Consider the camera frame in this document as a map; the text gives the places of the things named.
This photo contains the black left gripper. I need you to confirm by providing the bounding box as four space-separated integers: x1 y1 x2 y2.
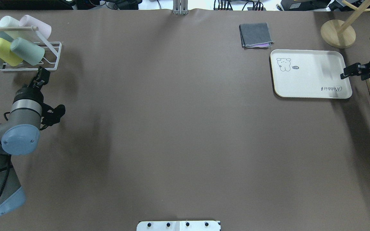
14 66 50 103

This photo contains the green cup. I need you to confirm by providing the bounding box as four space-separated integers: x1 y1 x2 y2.
10 38 45 65

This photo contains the cream rabbit tray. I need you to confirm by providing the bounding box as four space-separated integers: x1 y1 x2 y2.
270 49 352 99

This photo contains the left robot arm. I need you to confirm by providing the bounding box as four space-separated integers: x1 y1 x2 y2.
0 67 50 216

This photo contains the yellow cup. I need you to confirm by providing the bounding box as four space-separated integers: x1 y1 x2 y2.
0 38 23 67

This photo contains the pink cup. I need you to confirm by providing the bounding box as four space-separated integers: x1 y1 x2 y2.
19 15 52 39

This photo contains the pale mint cup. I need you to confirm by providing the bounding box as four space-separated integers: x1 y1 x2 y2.
0 16 24 39

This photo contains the wooden mug tree stand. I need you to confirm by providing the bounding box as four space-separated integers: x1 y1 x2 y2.
320 0 370 49

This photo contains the purple folded cloth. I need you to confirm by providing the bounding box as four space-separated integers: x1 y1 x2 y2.
244 43 272 49

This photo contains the grey folded cloth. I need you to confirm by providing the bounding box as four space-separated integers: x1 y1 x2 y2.
239 22 274 47

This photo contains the white wire cup rack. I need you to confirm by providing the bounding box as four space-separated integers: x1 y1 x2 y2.
0 25 63 72

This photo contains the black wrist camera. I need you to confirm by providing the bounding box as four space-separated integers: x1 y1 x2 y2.
40 103 66 130

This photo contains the wooden rack handle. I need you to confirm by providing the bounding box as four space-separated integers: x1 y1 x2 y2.
0 26 39 31

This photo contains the aluminium frame post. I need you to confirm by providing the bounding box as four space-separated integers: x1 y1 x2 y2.
172 0 189 15

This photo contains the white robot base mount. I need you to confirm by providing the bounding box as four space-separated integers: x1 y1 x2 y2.
136 220 222 231

